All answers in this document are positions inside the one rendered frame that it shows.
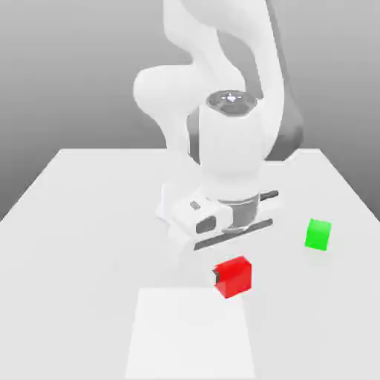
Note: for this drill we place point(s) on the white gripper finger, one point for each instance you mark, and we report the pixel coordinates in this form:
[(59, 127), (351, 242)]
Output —
[(214, 274)]

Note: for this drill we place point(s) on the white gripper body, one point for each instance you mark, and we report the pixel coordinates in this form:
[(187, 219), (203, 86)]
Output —
[(234, 237)]

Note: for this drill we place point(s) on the small red cube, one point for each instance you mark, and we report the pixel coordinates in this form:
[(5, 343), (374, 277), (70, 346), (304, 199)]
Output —
[(236, 277)]

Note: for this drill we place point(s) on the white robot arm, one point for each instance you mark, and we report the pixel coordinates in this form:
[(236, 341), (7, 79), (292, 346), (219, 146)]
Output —
[(228, 142)]

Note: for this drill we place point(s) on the small green cube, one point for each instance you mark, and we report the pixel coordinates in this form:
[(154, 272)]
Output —
[(317, 234)]

